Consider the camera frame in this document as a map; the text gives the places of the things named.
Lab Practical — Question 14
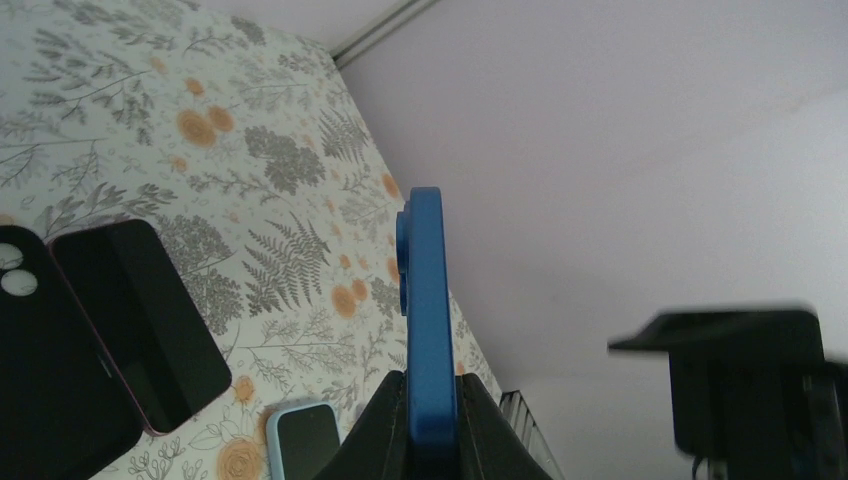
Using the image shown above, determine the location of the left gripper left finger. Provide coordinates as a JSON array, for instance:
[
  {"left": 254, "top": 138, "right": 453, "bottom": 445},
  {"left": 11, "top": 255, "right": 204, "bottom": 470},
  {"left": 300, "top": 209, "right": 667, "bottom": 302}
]
[{"left": 316, "top": 371, "right": 408, "bottom": 480}]

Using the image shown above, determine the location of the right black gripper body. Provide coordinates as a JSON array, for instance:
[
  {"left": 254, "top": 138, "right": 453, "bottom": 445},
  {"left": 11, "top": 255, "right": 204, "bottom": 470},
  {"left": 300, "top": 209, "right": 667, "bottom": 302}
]
[{"left": 608, "top": 308, "right": 847, "bottom": 479}]

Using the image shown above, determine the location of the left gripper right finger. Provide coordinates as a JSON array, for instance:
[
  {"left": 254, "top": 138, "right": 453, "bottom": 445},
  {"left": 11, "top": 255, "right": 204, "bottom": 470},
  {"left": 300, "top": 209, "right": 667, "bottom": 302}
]
[{"left": 455, "top": 373, "right": 551, "bottom": 480}]

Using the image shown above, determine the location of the black smartphone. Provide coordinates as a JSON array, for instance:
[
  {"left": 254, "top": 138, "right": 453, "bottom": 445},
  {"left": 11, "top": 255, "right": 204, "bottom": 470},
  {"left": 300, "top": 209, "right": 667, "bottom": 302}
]
[{"left": 396, "top": 187, "right": 459, "bottom": 468}]

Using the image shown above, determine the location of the purple smartphone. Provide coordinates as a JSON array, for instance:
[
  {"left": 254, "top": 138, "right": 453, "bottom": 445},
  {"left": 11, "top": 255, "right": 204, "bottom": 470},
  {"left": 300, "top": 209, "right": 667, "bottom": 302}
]
[{"left": 48, "top": 219, "right": 232, "bottom": 435}]

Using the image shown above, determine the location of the black phone case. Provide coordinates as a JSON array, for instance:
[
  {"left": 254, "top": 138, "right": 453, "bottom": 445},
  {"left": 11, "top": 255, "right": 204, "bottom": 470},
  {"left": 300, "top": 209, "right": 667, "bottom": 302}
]
[{"left": 1, "top": 226, "right": 141, "bottom": 479}]

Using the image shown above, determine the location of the floral patterned table mat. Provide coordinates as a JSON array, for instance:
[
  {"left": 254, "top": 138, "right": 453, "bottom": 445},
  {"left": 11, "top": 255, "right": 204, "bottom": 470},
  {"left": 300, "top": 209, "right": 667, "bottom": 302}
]
[{"left": 0, "top": 0, "right": 505, "bottom": 480}]

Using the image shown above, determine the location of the left aluminium frame post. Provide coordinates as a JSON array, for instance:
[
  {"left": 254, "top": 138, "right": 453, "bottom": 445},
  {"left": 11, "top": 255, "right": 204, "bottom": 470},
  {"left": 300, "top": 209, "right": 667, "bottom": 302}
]
[{"left": 331, "top": 0, "right": 438, "bottom": 70}]

